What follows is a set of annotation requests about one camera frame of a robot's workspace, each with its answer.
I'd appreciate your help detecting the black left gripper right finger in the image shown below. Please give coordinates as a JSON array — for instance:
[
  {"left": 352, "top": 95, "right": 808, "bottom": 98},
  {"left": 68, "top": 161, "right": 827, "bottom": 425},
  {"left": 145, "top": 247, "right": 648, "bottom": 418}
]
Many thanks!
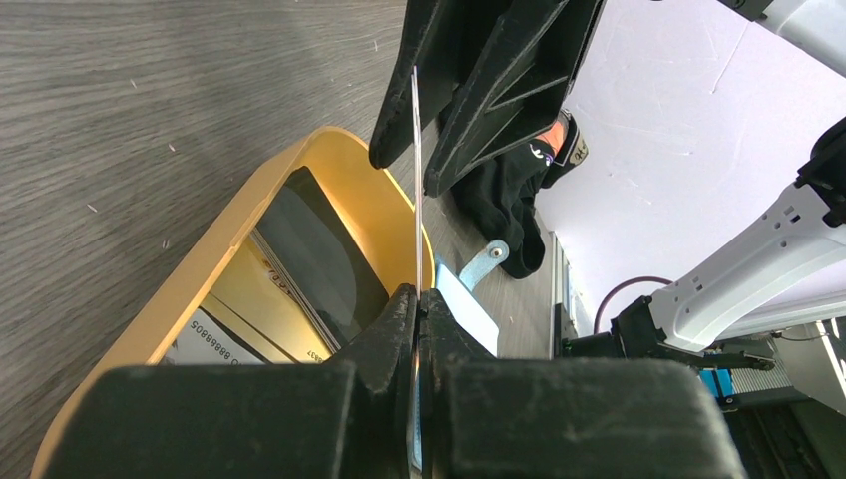
[{"left": 419, "top": 289, "right": 746, "bottom": 478}]

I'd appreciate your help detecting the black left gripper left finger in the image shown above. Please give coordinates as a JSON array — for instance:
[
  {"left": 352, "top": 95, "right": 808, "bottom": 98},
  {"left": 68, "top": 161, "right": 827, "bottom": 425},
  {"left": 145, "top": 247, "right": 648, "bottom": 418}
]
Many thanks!
[{"left": 45, "top": 284, "right": 418, "bottom": 478}]

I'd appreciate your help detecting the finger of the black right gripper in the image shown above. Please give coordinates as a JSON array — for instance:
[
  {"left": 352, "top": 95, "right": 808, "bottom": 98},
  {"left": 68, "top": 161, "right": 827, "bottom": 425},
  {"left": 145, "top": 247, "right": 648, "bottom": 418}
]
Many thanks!
[
  {"left": 369, "top": 0, "right": 512, "bottom": 169},
  {"left": 423, "top": 1, "right": 606, "bottom": 198}
]

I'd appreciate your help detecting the blue leather card holder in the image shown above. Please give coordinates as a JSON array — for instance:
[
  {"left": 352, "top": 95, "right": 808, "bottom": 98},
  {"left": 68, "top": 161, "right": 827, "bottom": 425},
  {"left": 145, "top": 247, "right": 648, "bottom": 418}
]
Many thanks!
[{"left": 435, "top": 239, "right": 510, "bottom": 357}]

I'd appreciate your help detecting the silver VIP card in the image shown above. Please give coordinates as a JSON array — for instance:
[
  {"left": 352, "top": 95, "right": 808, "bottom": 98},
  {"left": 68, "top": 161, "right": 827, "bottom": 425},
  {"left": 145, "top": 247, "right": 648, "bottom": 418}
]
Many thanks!
[{"left": 409, "top": 65, "right": 424, "bottom": 476}]

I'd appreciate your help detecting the orange oval plastic tray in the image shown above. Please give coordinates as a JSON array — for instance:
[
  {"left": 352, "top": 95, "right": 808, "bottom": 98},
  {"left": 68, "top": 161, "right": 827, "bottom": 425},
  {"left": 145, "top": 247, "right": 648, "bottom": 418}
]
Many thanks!
[{"left": 31, "top": 126, "right": 435, "bottom": 478}]

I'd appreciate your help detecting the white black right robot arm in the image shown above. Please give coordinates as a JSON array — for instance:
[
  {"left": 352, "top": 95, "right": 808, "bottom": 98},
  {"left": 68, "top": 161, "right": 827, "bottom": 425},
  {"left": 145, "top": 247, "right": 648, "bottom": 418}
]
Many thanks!
[{"left": 369, "top": 1, "right": 845, "bottom": 370}]

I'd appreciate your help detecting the gold card in tray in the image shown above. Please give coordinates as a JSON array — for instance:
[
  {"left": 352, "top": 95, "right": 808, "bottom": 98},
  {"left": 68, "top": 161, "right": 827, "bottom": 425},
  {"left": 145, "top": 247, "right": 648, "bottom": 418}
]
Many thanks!
[{"left": 201, "top": 238, "right": 332, "bottom": 363}]

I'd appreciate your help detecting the white striped card leftover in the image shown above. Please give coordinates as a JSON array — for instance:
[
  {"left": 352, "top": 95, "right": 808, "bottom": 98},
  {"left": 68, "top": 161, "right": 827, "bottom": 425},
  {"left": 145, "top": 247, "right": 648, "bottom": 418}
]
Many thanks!
[{"left": 160, "top": 308, "right": 264, "bottom": 365}]

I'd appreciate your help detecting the black card in tray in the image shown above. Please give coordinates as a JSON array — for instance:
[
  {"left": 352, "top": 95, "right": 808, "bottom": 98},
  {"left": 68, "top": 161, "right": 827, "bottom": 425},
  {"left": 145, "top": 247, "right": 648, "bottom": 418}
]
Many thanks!
[{"left": 253, "top": 167, "right": 389, "bottom": 352}]

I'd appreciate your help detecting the black t-shirt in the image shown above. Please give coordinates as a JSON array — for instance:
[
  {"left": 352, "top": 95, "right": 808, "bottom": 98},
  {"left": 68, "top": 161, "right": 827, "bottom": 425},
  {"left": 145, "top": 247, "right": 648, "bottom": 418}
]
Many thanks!
[{"left": 450, "top": 109, "right": 589, "bottom": 279}]

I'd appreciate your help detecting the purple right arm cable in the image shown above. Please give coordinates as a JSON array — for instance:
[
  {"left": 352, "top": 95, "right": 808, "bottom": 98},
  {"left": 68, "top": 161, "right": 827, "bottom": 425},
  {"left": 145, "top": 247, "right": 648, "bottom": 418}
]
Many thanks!
[{"left": 593, "top": 275, "right": 674, "bottom": 337}]

